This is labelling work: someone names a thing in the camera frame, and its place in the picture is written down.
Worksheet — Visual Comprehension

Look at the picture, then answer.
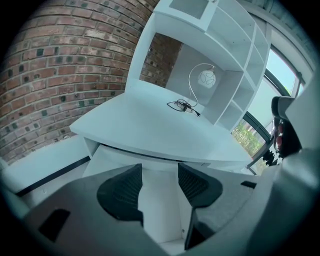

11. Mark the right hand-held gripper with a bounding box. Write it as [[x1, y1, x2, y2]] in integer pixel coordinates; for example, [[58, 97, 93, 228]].
[[271, 96, 304, 158]]

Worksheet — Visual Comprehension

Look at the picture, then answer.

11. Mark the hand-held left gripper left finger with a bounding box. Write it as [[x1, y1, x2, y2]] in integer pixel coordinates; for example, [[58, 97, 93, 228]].
[[14, 163, 162, 256]]

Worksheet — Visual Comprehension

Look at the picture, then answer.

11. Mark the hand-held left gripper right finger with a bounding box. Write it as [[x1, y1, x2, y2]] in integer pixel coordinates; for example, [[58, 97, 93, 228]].
[[177, 162, 266, 251]]

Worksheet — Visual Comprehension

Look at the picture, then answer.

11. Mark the gold lamp with white globe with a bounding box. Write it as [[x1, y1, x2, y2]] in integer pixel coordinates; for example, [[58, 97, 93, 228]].
[[188, 63, 217, 109]]

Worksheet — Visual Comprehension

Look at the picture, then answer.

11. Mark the white desk with shelf hutch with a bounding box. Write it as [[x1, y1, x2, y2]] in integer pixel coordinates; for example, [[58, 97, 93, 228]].
[[69, 0, 273, 174]]

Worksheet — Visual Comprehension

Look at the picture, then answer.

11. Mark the black lamp power cable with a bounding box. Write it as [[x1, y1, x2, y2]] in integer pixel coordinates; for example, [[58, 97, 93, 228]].
[[166, 99, 202, 118]]

